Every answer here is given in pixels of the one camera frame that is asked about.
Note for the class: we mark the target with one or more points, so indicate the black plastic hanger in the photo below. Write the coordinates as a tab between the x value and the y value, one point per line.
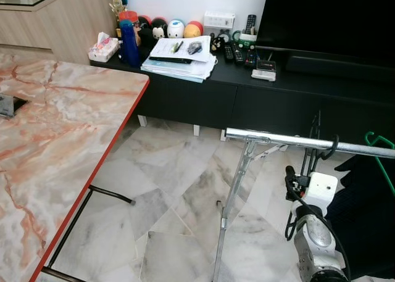
333	151

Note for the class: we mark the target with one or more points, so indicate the black printed T-shirt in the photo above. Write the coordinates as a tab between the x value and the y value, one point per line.
364	226

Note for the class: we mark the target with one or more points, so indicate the green plastic hanger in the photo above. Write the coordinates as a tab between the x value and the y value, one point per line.
370	136

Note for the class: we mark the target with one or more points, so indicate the silver metal clothes rack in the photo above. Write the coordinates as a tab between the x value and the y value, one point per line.
271	138

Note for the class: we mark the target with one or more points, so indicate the black TV console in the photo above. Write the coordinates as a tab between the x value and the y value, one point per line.
259	103

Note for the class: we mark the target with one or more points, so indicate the small white box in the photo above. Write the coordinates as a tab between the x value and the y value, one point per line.
263	75

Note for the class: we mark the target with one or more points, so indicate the black remote red buttons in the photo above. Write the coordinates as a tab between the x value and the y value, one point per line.
250	58

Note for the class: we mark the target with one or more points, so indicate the black remote control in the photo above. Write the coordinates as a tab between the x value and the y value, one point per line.
228	50
238	53

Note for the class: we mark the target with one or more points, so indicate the green white mug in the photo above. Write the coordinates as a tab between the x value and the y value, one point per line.
244	40

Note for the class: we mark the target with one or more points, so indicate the black flat television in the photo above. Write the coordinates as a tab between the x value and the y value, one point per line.
327	23

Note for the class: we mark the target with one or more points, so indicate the stack of white papers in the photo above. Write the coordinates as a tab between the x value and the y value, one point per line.
179	69

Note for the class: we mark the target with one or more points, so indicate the upright black remote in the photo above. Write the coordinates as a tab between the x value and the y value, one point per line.
250	23

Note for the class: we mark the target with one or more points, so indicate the long black remote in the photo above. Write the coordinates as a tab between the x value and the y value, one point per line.
170	60

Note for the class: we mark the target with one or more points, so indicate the black pen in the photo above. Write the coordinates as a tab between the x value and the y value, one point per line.
177	46

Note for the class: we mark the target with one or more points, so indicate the orange red round plush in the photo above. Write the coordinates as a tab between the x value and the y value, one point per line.
194	29

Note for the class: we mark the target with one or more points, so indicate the white blue round plush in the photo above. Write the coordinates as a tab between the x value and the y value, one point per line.
176	28

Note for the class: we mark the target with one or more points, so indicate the black white mouse plush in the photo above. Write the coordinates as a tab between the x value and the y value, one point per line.
159	28

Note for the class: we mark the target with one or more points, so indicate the blue water bottle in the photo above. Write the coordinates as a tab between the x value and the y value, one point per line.
129	44

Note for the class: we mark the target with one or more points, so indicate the black round plush toy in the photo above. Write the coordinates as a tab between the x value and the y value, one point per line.
144	26

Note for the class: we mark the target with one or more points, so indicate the pink white tissue box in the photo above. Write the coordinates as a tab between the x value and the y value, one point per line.
103	47

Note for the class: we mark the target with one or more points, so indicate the marble folding table red edge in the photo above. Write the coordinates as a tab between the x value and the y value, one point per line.
49	152

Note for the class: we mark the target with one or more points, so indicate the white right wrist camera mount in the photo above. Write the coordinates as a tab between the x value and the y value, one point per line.
321	189

